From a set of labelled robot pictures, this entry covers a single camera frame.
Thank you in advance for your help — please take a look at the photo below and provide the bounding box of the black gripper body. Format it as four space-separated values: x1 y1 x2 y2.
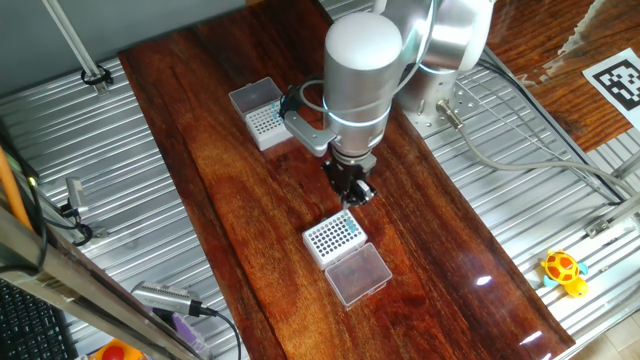
322 160 375 194

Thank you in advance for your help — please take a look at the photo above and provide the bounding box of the white tip rack clear lid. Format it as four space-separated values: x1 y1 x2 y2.
228 76 297 152
301 208 394 309

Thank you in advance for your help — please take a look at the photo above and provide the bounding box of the dark red wooden board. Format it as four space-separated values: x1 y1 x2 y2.
117 0 577 360

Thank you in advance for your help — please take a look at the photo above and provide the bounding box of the yellow orange turtle toy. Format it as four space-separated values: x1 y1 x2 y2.
539 248 590 299

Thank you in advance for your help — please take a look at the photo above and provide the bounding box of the brown wooden board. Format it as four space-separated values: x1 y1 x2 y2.
487 0 640 154

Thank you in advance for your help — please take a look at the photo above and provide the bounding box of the aluminium profile bar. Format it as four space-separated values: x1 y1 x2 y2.
607 148 640 181

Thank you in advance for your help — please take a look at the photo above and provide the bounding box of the white marker tag paper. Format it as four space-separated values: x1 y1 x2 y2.
582 47 640 132

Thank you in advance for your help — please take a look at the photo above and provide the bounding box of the silver stand rod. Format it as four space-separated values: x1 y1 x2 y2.
40 0 110 97

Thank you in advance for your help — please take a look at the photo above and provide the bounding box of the orange tube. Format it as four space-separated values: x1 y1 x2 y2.
0 147 34 231

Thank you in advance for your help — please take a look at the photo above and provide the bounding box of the black keyboard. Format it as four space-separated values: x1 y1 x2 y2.
0 277 79 360

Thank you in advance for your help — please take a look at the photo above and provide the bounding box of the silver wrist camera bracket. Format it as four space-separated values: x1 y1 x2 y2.
283 110 337 159

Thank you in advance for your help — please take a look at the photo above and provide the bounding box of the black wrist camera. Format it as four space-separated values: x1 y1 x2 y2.
278 87 304 120

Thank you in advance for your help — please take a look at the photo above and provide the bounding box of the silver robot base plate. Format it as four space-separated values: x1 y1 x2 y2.
399 69 482 140

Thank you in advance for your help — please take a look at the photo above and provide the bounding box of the grey cable with metal connector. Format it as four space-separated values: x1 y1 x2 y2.
435 98 640 199

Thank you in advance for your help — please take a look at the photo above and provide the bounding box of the black depth camera cable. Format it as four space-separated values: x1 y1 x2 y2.
198 304 243 360

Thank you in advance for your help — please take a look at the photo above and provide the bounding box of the silver depth camera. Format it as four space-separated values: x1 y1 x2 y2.
130 280 204 319

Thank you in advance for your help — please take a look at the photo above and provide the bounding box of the aluminium bar with bracket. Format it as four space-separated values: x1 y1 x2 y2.
583 192 640 240

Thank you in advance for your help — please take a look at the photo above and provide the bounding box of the side camera mount arm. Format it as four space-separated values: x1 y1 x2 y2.
29 187 110 241

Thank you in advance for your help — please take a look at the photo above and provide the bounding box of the small grey side camera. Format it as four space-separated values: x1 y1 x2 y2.
64 176 90 217

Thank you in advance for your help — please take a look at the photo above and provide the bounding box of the black side camera cable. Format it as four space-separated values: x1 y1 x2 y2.
58 202 95 249

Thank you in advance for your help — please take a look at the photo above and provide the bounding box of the black ring clamp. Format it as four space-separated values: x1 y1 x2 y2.
80 64 114 87

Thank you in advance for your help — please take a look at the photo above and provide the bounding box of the aluminium frame beam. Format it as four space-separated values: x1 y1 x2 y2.
0 202 201 360

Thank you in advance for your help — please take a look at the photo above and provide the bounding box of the black hanging cable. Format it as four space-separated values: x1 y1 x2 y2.
0 172 50 275

